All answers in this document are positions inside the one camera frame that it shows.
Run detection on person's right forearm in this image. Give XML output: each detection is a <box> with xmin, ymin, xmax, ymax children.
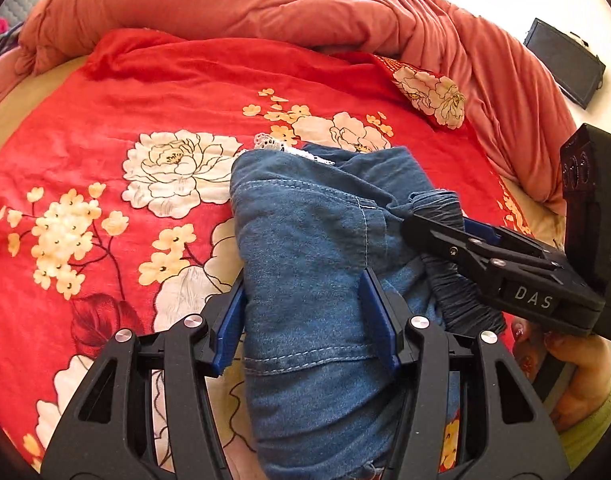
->
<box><xmin>558</xmin><ymin>375</ymin><xmax>611</xmax><ymax>471</ymax></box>

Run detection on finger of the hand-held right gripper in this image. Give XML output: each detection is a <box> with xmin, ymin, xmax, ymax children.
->
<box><xmin>400</xmin><ymin>210</ymin><xmax>561</xmax><ymax>291</ymax></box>
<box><xmin>462</xmin><ymin>216</ymin><xmax>567</xmax><ymax>259</ymax></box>

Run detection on pale pink cloth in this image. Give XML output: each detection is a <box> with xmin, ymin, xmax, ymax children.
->
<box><xmin>0</xmin><ymin>52</ymin><xmax>36</xmax><ymax>117</ymax></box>

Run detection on person's right hand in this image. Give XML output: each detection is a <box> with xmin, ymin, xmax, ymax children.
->
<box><xmin>510</xmin><ymin>320</ymin><xmax>611</xmax><ymax>436</ymax></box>

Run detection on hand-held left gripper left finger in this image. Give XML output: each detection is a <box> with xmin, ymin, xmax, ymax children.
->
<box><xmin>40</xmin><ymin>272</ymin><xmax>247</xmax><ymax>480</ymax></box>

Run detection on red floral blanket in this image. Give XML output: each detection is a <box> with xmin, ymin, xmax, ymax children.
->
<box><xmin>0</xmin><ymin>27</ymin><xmax>536</xmax><ymax>476</ymax></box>

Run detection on black flat case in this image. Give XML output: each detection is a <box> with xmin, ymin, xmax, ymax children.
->
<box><xmin>523</xmin><ymin>17</ymin><xmax>607</xmax><ymax>110</ymax></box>

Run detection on salmon pink duvet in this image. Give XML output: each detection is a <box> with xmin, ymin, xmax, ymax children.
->
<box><xmin>16</xmin><ymin>0</ymin><xmax>579</xmax><ymax>206</ymax></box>

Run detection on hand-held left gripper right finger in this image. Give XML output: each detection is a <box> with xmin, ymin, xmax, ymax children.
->
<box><xmin>358</xmin><ymin>266</ymin><xmax>571</xmax><ymax>480</ymax></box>

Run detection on blue pants with white lace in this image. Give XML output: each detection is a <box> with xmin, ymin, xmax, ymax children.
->
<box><xmin>230</xmin><ymin>132</ymin><xmax>509</xmax><ymax>480</ymax></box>

